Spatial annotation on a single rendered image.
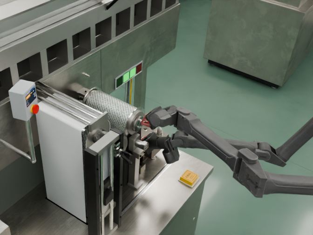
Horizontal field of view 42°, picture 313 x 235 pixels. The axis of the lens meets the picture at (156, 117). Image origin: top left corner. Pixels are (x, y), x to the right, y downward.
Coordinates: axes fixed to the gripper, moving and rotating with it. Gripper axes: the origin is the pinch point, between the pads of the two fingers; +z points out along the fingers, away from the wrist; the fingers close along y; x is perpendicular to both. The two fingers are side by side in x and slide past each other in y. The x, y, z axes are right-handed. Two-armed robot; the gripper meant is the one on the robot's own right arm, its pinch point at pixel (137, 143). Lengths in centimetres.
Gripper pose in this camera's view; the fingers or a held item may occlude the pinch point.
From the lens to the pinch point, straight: 201.7
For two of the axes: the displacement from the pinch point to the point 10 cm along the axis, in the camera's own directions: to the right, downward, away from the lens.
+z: -7.5, 0.6, 6.5
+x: -3.6, -8.8, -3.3
